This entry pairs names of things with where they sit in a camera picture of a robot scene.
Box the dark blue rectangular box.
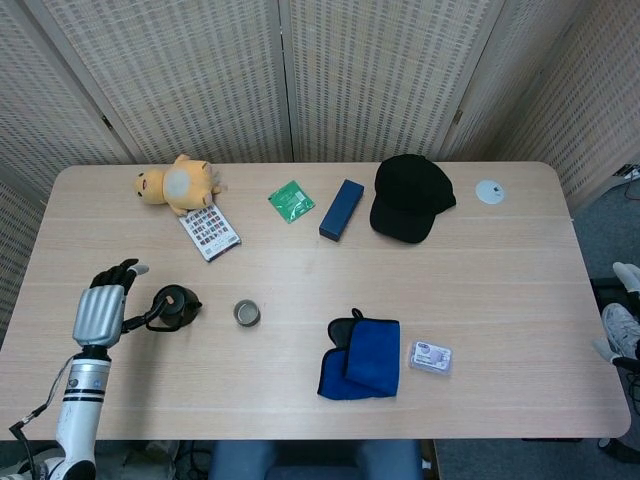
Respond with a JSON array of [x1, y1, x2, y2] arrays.
[[318, 178, 365, 243]]

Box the white power adapter with cable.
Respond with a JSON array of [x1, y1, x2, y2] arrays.
[[612, 162, 640, 201]]

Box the black floor frame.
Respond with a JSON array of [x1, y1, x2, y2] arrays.
[[591, 276, 626, 301]]

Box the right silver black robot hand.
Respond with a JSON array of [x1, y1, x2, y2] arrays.
[[592, 262, 640, 374]]

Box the black baseball cap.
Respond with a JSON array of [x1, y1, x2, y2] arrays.
[[369, 153, 457, 245]]

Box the yellow plush toy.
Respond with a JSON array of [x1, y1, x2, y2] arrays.
[[133, 153, 229, 217]]

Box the woven folding screen panel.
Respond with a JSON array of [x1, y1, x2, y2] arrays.
[[439, 0, 591, 164], [277, 0, 506, 164], [22, 0, 294, 165], [0, 0, 139, 346], [492, 0, 640, 211]]

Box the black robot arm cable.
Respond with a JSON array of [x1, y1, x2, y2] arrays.
[[9, 357, 71, 471]]

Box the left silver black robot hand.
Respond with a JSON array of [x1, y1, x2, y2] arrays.
[[72, 258, 166, 349]]

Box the blue folded towel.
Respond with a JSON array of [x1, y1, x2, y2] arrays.
[[316, 308, 402, 402]]

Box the white round cable grommet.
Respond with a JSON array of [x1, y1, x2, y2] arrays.
[[474, 179, 506, 205]]

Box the green foil packet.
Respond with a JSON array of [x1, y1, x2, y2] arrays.
[[267, 179, 316, 225]]

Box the small black kettle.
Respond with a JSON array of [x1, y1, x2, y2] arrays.
[[144, 284, 204, 333]]

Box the patterned card box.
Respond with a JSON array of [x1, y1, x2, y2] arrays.
[[178, 202, 244, 263]]

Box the clear plastic floss box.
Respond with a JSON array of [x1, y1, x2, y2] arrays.
[[407, 340, 454, 377]]

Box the white sneaker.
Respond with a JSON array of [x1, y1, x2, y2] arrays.
[[601, 303, 640, 354]]

